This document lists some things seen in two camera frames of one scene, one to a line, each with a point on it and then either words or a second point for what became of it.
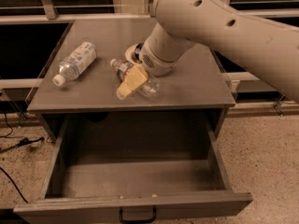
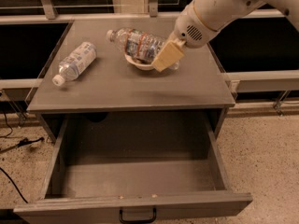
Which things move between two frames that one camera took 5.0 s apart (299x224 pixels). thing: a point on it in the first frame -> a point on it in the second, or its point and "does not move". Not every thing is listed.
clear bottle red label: x=122 y=67 -> x=139 y=46
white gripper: x=153 y=62 -> x=191 y=28
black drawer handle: x=122 y=220 does not move
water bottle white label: x=78 y=62 does not move
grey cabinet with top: x=90 y=73 does not move
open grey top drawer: x=138 y=170 does not move
